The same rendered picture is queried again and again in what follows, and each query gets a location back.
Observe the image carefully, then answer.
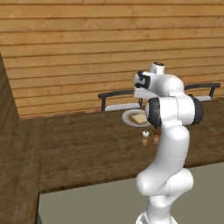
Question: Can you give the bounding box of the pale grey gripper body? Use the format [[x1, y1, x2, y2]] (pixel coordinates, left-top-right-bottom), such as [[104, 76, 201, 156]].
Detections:
[[132, 87, 160, 100]]

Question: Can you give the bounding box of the toasted bread slice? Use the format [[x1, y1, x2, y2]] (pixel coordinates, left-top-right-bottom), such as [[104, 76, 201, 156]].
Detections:
[[130, 113, 149, 125]]

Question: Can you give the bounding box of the white round plate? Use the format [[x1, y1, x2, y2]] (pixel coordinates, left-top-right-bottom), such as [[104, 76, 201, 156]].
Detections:
[[121, 108, 153, 128]]

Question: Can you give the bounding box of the black chair with white seat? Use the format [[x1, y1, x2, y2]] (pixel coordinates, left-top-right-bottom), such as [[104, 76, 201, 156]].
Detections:
[[184, 82, 221, 102], [97, 89, 144, 113]]

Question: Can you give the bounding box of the wooden shaker with white top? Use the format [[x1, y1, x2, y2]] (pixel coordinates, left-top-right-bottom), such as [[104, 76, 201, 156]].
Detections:
[[141, 129, 151, 147]]

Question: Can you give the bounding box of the wooden shaker with dark top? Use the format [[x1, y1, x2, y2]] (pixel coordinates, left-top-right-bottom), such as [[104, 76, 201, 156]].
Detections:
[[153, 126, 162, 145]]

